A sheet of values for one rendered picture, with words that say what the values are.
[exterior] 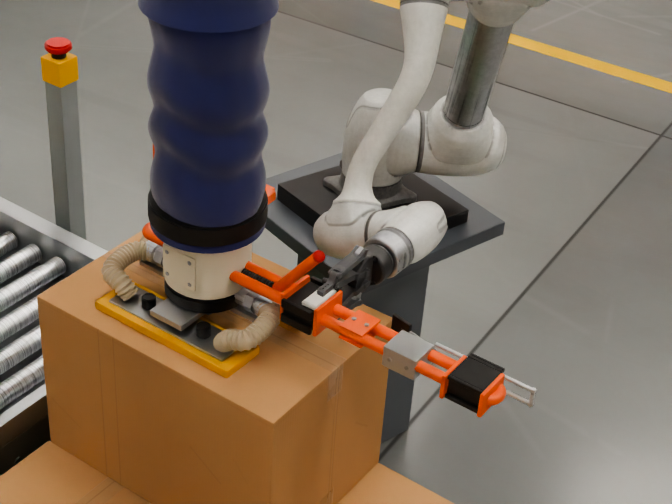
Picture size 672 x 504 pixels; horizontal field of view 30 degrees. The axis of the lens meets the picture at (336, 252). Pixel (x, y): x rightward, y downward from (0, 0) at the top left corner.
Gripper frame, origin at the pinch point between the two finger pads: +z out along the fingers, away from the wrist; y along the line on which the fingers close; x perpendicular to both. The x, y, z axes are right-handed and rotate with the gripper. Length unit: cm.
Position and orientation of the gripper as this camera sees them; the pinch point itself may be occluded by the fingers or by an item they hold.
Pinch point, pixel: (318, 307)
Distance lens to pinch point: 232.6
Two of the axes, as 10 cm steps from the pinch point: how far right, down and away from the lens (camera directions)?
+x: -8.1, -3.7, 4.5
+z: -5.8, 4.3, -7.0
